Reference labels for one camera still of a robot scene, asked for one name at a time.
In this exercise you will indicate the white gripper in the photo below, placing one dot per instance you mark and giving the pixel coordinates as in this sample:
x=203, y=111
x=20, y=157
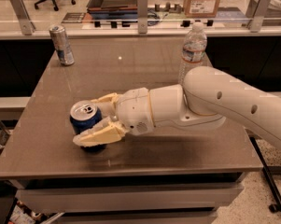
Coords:
x=133, y=111

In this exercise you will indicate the blue pepsi can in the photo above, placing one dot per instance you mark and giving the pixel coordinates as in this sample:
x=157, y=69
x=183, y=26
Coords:
x=84, y=115

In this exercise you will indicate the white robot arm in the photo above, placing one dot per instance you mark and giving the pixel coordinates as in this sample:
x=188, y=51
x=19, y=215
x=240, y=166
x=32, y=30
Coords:
x=204, y=99

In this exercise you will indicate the silver redbull can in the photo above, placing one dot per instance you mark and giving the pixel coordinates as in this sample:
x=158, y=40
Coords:
x=61, y=44

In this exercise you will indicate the clear plastic water bottle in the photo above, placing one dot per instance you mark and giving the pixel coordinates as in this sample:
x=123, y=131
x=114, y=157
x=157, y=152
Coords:
x=193, y=50

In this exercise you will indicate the grey metal tray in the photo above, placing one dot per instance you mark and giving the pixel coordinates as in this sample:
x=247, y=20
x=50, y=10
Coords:
x=113, y=0

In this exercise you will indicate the upper grey drawer front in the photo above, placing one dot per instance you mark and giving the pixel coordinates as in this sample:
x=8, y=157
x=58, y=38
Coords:
x=130, y=198

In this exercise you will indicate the grey drawer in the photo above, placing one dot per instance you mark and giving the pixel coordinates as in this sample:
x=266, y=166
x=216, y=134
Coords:
x=130, y=198
x=154, y=218

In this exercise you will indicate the lower grey drawer front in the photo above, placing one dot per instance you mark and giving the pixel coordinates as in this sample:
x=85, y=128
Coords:
x=154, y=218

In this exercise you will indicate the brown cardboard box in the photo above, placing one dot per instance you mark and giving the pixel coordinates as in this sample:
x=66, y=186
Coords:
x=201, y=8

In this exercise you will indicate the left metal glass bracket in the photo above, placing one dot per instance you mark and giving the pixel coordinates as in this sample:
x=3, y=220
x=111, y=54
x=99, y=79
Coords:
x=26, y=25

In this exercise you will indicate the metal glass bracket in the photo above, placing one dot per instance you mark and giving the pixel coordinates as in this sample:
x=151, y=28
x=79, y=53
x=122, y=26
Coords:
x=26, y=25
x=142, y=16
x=258, y=16

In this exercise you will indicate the middle metal glass bracket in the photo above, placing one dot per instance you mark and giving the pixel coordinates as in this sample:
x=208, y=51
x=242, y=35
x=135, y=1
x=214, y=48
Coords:
x=142, y=16

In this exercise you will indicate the right metal glass bracket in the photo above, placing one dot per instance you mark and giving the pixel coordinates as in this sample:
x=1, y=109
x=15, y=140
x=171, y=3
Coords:
x=258, y=16

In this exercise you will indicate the black floor rail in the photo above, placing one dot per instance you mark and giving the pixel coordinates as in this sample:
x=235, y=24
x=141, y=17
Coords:
x=268, y=172

